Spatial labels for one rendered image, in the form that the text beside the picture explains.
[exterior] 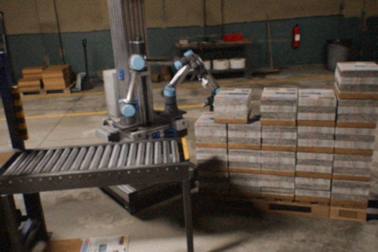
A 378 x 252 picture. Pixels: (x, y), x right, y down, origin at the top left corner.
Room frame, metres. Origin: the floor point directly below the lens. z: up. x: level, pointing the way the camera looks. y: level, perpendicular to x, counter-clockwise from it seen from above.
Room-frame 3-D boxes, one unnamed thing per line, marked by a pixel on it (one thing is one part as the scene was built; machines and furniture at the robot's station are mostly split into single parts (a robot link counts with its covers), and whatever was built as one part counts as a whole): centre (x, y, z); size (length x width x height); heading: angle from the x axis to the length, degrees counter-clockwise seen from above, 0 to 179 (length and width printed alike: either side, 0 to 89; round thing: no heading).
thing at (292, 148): (3.17, -0.68, 0.40); 1.16 x 0.38 x 0.51; 74
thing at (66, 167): (2.57, 0.88, 0.77); 0.47 x 0.05 x 0.05; 3
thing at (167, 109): (3.61, 0.15, 0.87); 0.15 x 0.15 x 0.10
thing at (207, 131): (3.17, -0.67, 0.42); 1.17 x 0.39 x 0.83; 74
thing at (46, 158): (2.56, 1.08, 0.77); 0.47 x 0.05 x 0.05; 3
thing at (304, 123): (3.05, -1.09, 0.86); 0.38 x 0.29 x 0.04; 163
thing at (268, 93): (3.14, -0.81, 1.06); 0.37 x 0.29 x 0.01; 163
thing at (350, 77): (2.97, -1.37, 0.65); 0.39 x 0.30 x 1.29; 164
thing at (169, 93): (3.61, 0.15, 0.98); 0.13 x 0.12 x 0.14; 14
